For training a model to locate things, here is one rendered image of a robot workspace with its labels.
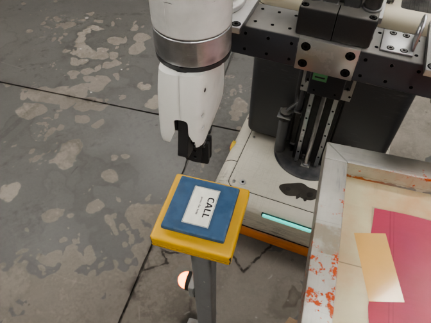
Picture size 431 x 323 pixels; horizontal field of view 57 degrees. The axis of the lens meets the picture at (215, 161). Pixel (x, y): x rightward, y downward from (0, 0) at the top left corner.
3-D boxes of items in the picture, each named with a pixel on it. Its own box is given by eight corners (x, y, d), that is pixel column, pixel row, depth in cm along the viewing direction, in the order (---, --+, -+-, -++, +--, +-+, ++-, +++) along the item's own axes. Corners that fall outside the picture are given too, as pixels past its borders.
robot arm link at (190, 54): (172, -14, 41) (174, 11, 43) (138, 34, 35) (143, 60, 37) (244, -3, 39) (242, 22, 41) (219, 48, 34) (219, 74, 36)
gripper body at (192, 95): (174, 4, 42) (181, 86, 51) (136, 61, 36) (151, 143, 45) (242, 15, 41) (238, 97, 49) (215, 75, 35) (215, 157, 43)
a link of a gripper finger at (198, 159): (184, 119, 48) (187, 155, 53) (175, 138, 46) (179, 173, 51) (210, 125, 47) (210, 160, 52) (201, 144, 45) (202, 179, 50)
